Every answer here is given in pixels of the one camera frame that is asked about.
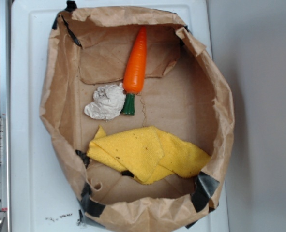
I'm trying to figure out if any yellow cloth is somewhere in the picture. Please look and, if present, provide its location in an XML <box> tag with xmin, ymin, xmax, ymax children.
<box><xmin>87</xmin><ymin>126</ymin><xmax>211</xmax><ymax>185</ymax></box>

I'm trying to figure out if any crumpled white paper ball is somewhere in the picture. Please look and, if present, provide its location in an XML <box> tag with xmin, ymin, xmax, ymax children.
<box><xmin>84</xmin><ymin>83</ymin><xmax>126</xmax><ymax>121</ymax></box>

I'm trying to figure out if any orange plastic carrot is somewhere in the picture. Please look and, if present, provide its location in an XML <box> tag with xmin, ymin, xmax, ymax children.
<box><xmin>122</xmin><ymin>27</ymin><xmax>147</xmax><ymax>116</ymax></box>

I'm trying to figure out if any brown paper bag tray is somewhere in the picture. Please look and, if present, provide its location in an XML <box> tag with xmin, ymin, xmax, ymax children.
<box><xmin>40</xmin><ymin>1</ymin><xmax>235</xmax><ymax>232</ymax></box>

